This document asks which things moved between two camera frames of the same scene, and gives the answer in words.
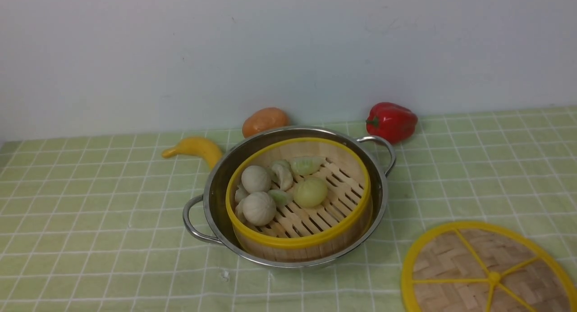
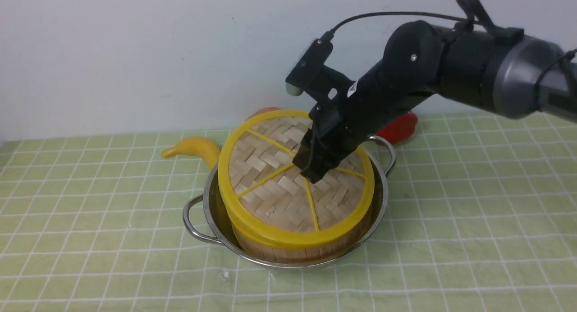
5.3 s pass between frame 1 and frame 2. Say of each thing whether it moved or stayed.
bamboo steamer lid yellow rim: moved
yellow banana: stayed
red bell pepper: stayed
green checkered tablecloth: stayed
